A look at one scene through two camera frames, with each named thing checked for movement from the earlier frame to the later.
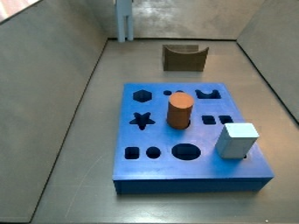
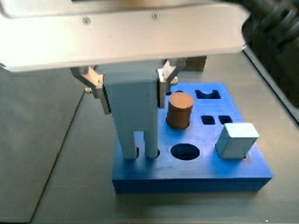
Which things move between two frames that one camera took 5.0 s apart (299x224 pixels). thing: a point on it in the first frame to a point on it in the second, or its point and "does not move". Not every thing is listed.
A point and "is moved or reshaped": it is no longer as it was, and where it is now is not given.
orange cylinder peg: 179,112 does not move
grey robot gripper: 124,9 is moved or reshaped
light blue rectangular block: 236,139 does not move
